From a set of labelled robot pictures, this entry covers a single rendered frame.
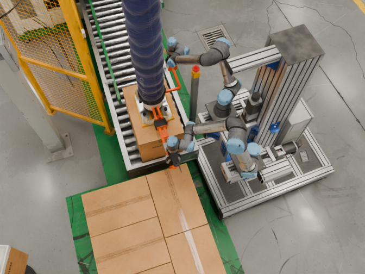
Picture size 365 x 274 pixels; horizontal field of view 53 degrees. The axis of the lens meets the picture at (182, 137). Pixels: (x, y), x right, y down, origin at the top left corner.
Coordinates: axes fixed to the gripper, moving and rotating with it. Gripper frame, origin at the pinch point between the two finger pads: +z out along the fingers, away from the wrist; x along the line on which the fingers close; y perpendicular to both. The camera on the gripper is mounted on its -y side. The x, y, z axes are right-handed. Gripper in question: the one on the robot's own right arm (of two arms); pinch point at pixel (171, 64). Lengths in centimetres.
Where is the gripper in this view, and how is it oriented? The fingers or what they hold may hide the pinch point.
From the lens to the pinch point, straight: 332.0
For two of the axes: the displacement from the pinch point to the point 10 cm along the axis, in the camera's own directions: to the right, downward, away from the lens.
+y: 3.0, 8.5, -4.2
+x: 9.5, -2.7, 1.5
